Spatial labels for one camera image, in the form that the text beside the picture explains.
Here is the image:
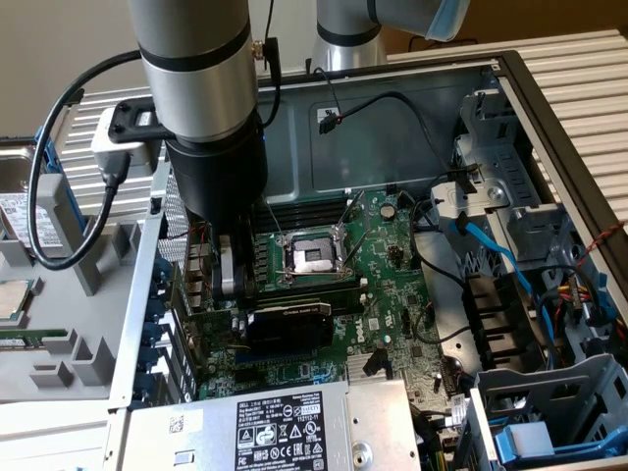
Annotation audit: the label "thin metal locking lever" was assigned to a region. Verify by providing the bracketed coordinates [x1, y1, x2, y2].
[263, 195, 288, 246]
[342, 195, 372, 269]

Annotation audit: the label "open grey PC case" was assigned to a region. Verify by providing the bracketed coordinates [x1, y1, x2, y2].
[105, 48, 628, 471]

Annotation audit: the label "black wire with connector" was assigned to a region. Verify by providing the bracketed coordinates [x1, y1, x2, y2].
[318, 91, 480, 192]

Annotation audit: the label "green motherboard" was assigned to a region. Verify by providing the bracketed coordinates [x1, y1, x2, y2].
[183, 188, 475, 433]

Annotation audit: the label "grey parts rack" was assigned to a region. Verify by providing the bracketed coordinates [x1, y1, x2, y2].
[0, 172, 144, 404]

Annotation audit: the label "blue expansion slot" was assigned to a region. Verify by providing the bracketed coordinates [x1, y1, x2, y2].
[234, 348, 319, 365]

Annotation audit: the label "grey metal disk bay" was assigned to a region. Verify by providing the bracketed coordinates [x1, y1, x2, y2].
[468, 352, 628, 471]

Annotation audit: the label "CPU with silver lid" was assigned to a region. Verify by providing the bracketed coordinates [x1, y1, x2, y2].
[0, 278, 40, 329]

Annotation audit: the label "black RAM slot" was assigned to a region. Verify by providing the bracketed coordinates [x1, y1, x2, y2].
[252, 211, 354, 233]
[254, 277, 370, 298]
[252, 194, 354, 217]

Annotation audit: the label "green RAM stick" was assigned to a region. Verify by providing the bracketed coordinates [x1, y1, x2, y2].
[0, 329, 68, 350]

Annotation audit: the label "blue plastic disk caddy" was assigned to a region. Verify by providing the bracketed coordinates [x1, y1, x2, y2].
[493, 420, 628, 465]
[36, 126, 99, 241]

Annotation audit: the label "blue SATA wire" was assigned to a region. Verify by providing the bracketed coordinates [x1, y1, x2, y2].
[448, 213, 536, 298]

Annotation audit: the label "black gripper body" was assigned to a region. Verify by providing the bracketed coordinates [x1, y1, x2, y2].
[164, 111, 271, 237]

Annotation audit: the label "red black twisted wire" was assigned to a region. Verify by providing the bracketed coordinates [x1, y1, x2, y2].
[571, 219, 628, 270]
[160, 218, 213, 242]

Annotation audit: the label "silver power supply unit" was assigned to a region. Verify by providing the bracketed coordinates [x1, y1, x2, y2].
[125, 376, 424, 471]

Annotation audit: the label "silver chipset heatsink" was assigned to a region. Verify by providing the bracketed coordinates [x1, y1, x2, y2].
[344, 350, 396, 383]

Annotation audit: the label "CPU socket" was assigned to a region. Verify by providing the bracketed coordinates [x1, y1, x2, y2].
[274, 223, 359, 288]

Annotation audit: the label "silver hard disk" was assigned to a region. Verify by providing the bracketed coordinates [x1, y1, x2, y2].
[0, 144, 70, 261]

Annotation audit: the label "thick black wire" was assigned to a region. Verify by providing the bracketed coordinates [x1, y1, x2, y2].
[409, 193, 467, 290]

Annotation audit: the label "yellow red black power wires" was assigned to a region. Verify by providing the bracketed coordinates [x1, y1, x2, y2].
[537, 264, 607, 329]

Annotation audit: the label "black fan shroud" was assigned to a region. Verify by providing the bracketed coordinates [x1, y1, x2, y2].
[463, 273, 539, 373]

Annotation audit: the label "green graphics card black shroud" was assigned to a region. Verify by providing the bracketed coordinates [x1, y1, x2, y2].
[183, 299, 336, 359]

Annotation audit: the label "thick black camera cable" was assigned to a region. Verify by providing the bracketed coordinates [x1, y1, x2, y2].
[25, 48, 143, 272]

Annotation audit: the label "thin black wire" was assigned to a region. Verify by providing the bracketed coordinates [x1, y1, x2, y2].
[312, 66, 343, 119]

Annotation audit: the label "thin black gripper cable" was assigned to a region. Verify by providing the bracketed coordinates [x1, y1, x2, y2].
[252, 0, 285, 130]

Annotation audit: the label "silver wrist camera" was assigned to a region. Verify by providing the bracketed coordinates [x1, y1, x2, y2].
[90, 96, 171, 177]

